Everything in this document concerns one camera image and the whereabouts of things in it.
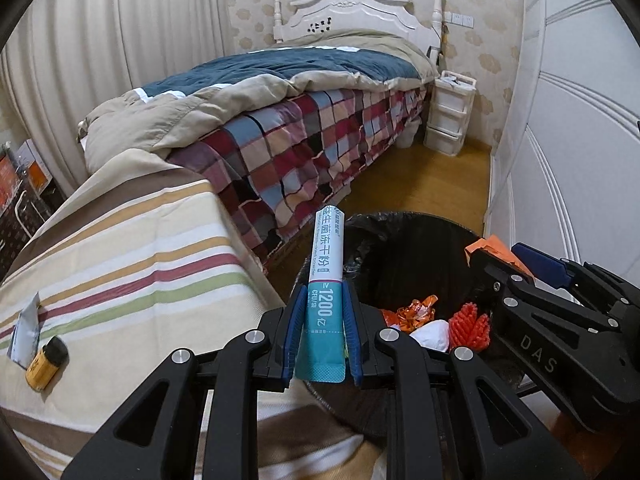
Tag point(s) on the white panelled wardrobe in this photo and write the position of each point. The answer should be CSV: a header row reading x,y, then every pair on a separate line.
x,y
575,110

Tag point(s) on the white plastic drawer unit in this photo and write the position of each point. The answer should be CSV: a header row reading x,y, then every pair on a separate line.
x,y
450,110

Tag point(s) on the brown patterned box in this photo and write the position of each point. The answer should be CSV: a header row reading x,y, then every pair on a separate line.
x,y
10,245

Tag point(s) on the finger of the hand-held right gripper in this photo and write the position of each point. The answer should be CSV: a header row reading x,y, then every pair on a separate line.
x,y
540,262
505,285

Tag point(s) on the white metal rack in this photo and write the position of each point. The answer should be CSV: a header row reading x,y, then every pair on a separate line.
x,y
32,212

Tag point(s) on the orange paper packet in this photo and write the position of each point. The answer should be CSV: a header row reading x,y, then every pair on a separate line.
x,y
500,251

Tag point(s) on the teal powder sachet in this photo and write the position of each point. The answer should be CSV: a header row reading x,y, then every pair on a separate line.
x,y
320,305

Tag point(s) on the silver foil sachet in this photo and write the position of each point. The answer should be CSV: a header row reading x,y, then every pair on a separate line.
x,y
27,330

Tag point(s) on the orange plastic bag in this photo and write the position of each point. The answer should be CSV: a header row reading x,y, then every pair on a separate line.
x,y
412,312

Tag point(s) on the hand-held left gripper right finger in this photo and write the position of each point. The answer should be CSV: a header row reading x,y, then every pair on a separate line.
x,y
351,332

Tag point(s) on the small yellow bottle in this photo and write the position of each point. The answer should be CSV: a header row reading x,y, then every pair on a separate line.
x,y
46,365

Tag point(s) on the black lined trash bin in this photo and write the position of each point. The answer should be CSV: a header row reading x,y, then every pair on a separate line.
x,y
400,260

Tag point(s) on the orange and white box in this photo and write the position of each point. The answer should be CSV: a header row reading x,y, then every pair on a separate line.
x,y
35,165

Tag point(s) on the white wall socket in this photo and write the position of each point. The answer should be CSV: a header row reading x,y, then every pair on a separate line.
x,y
459,19

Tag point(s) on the plaid bed sheet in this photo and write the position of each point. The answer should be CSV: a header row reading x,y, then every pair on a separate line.
x,y
310,145

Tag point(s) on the white pleated curtain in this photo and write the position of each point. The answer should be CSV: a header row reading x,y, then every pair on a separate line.
x,y
100,35

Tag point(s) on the white tissue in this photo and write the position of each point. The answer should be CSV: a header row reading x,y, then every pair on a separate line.
x,y
427,335

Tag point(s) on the small white waste basket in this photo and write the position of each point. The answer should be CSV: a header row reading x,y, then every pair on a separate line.
x,y
407,135

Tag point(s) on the white carved headboard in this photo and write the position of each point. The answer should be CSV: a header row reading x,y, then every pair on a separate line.
x,y
345,12

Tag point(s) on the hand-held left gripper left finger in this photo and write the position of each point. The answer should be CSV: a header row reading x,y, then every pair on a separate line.
x,y
299,322

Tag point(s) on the red foam fruit net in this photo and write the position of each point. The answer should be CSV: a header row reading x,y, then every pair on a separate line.
x,y
467,327

